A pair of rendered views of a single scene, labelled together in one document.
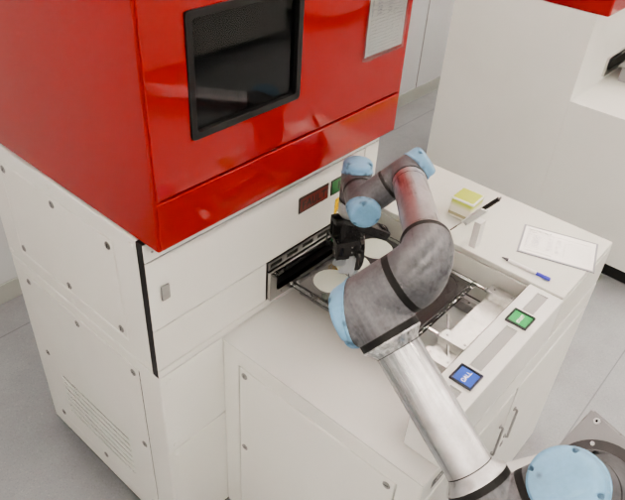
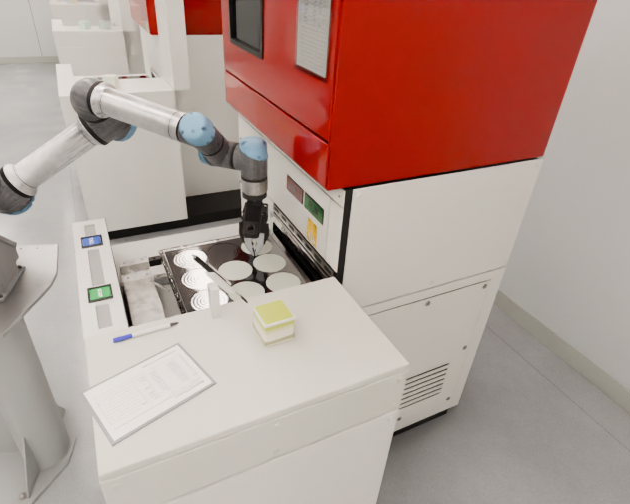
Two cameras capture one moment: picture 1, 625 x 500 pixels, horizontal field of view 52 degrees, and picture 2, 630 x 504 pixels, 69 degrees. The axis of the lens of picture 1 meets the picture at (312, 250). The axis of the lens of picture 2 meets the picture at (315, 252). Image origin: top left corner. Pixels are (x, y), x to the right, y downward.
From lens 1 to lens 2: 2.31 m
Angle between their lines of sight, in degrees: 86
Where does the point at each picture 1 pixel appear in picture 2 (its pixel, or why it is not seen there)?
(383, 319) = not seen: hidden behind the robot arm
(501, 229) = (224, 353)
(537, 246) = (168, 366)
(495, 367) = (80, 258)
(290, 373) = (206, 233)
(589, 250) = (112, 421)
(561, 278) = (107, 355)
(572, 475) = not seen: outside the picture
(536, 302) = (105, 319)
